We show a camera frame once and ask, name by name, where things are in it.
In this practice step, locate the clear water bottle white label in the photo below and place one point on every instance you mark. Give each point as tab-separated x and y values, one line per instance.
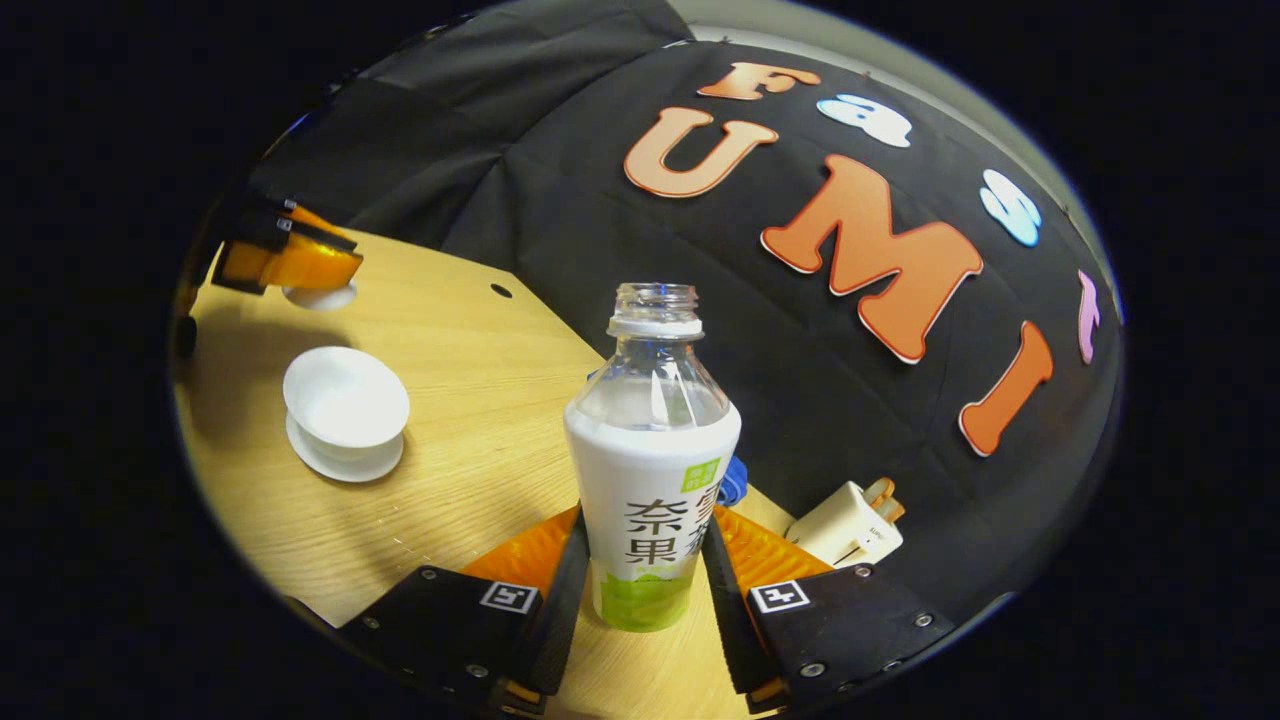
650	480

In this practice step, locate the brown toast slices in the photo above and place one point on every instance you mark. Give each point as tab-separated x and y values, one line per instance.
882	495

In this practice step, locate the white teacup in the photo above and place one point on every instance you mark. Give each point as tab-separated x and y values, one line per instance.
345	400

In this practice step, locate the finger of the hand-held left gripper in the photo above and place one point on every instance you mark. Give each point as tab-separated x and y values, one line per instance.
290	265
315	228

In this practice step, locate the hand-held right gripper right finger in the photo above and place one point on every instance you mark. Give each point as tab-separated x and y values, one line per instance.
728	620

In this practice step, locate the white saucer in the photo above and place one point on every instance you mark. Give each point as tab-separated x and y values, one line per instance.
340	468

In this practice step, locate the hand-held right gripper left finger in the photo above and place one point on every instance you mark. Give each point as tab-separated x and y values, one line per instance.
563	620

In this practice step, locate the white toaster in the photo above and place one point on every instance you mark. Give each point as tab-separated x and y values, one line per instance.
840	530

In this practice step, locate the blue cloth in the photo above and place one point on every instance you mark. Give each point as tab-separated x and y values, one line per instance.
735	482

